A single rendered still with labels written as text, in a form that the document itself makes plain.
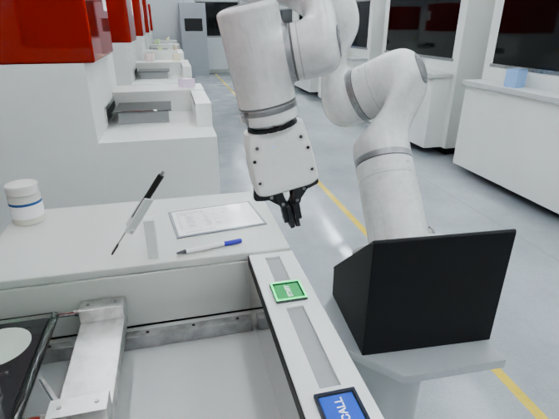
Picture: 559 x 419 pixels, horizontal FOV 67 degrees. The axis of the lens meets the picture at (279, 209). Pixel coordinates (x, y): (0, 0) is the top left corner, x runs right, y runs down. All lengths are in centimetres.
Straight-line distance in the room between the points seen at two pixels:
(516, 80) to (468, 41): 113
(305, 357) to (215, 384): 22
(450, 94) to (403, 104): 427
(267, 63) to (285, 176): 17
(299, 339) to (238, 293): 29
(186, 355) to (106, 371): 16
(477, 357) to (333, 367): 37
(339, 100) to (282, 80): 39
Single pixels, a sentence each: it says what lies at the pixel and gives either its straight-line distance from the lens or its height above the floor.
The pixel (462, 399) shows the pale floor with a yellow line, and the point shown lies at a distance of 203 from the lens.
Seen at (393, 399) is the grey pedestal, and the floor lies 67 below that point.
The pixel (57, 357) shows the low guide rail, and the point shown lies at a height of 83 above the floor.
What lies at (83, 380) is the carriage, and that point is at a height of 88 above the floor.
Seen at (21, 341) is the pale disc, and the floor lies 90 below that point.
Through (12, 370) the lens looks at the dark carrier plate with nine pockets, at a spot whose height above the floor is 90.
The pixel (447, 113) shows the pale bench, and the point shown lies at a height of 47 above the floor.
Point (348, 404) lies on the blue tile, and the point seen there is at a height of 96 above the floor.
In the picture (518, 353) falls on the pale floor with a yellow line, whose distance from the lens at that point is 235.
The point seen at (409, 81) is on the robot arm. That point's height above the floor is 129.
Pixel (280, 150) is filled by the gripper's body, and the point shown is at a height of 123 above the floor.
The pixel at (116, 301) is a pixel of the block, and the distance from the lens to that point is 89.
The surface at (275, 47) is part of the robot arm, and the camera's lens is 58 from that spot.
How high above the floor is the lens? 140
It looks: 24 degrees down
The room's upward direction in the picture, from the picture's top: straight up
